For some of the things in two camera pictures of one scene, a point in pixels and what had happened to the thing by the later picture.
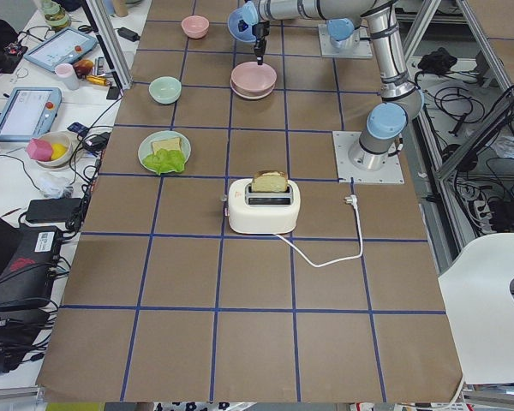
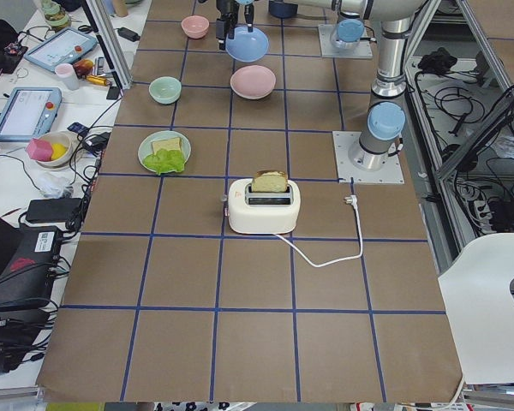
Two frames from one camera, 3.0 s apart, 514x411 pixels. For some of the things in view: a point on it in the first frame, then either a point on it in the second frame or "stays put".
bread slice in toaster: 270,181 stays put
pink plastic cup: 68,75 stays put
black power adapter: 54,210 stays put
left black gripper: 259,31 → 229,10
